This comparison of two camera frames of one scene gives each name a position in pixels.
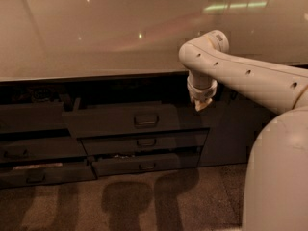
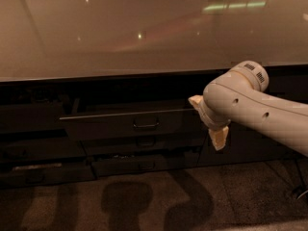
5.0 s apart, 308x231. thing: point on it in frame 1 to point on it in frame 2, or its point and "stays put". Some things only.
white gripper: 202,93 to 205,116
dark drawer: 149,163 stays put
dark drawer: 40,148 stays put
